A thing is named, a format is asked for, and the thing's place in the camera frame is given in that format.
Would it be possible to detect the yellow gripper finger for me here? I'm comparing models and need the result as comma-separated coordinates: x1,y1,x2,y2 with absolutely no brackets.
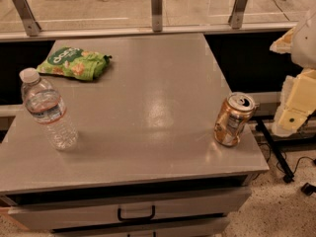
272,69,316,137
270,28,295,54

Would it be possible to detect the clear plastic water bottle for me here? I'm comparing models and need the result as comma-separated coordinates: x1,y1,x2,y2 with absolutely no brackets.
19,68,78,151

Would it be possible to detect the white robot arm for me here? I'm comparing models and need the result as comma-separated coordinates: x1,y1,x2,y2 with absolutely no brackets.
270,9,316,137

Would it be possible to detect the green rice chip bag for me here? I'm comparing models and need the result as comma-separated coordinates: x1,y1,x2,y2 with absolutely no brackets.
37,46,112,81

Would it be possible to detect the grey railing ledge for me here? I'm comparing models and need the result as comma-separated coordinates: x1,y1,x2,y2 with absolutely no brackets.
0,22,297,42

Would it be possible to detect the orange soda can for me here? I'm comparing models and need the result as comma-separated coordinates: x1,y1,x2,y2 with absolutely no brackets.
214,92,257,147

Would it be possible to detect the black stand leg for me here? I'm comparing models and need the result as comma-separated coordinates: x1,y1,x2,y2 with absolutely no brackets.
255,118,294,184

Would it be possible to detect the grey lower drawer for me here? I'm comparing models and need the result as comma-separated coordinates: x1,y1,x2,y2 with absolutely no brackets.
52,217,229,237

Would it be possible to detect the grey drawer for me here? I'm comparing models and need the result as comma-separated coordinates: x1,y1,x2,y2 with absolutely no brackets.
9,187,251,230
52,217,229,237

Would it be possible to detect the grey upper drawer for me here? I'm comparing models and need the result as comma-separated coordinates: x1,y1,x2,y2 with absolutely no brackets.
9,187,251,230

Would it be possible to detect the right metal railing bracket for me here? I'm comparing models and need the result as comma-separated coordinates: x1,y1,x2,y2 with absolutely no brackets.
228,0,248,29

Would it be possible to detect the metal railing bracket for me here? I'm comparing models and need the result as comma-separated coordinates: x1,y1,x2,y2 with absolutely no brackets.
228,0,248,29
151,0,163,32
12,0,41,37

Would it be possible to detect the black floor cable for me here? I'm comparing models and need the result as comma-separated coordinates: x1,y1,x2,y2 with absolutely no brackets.
258,141,316,176

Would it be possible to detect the middle metal railing bracket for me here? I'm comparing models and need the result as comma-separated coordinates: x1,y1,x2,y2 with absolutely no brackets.
151,0,163,32

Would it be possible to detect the black drawer handle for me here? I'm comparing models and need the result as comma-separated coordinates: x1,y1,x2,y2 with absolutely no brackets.
117,205,156,222

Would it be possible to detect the left metal railing bracket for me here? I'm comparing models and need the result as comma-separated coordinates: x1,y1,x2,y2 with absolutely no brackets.
12,0,41,37

